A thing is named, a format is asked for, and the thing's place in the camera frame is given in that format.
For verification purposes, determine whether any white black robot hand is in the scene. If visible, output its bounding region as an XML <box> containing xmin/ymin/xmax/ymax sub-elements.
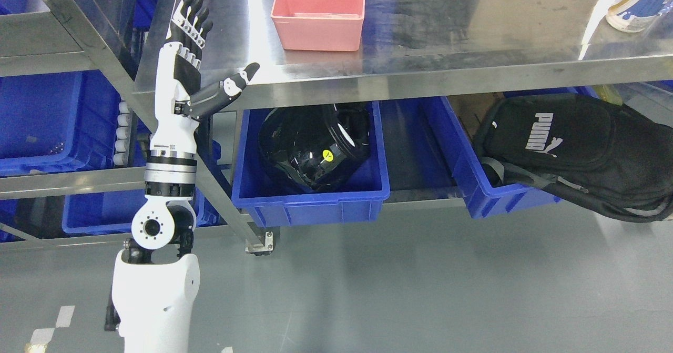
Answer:
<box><xmin>150</xmin><ymin>0</ymin><xmax>260</xmax><ymax>160</ymax></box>

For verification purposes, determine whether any pink plastic storage box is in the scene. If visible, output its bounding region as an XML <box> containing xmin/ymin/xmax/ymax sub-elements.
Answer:
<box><xmin>271</xmin><ymin>0</ymin><xmax>365</xmax><ymax>53</ymax></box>

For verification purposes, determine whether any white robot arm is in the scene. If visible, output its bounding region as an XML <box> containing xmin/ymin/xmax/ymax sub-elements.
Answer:
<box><xmin>106</xmin><ymin>149</ymin><xmax>200</xmax><ymax>352</ymax></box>

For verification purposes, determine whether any blue bin left shelf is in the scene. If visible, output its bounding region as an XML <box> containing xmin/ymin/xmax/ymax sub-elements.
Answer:
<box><xmin>1</xmin><ymin>70</ymin><xmax>121</xmax><ymax>177</ymax></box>

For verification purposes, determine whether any white blue container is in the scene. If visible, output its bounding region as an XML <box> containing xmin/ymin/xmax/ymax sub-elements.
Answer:
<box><xmin>605</xmin><ymin>0</ymin><xmax>671</xmax><ymax>33</ymax></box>

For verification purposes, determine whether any blue bin lower left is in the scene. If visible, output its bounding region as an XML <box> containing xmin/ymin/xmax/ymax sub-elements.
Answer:
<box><xmin>62</xmin><ymin>140</ymin><xmax>221</xmax><ymax>236</ymax></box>

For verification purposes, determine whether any black glossy helmet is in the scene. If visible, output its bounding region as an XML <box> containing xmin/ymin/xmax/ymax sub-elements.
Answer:
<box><xmin>257</xmin><ymin>102</ymin><xmax>372</xmax><ymax>193</ymax></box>

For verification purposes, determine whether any blue bin with helmet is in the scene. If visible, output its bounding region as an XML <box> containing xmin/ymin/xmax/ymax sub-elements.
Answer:
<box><xmin>231</xmin><ymin>101</ymin><xmax>390</xmax><ymax>227</ymax></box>

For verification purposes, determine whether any blue bin with backpack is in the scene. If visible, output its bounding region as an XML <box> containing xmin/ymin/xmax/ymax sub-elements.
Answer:
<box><xmin>419</xmin><ymin>86</ymin><xmax>598</xmax><ymax>219</ymax></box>

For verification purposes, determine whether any brown cardboard piece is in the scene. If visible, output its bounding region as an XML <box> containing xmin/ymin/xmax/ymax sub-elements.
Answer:
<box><xmin>447</xmin><ymin>92</ymin><xmax>505</xmax><ymax>142</ymax></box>

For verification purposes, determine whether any black Puma backpack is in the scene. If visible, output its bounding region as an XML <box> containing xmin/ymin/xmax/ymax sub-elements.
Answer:
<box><xmin>473</xmin><ymin>93</ymin><xmax>672</xmax><ymax>222</ymax></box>

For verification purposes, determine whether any stainless steel table frame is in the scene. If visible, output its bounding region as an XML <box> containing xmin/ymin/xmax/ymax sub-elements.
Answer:
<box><xmin>21</xmin><ymin>0</ymin><xmax>673</xmax><ymax>256</ymax></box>

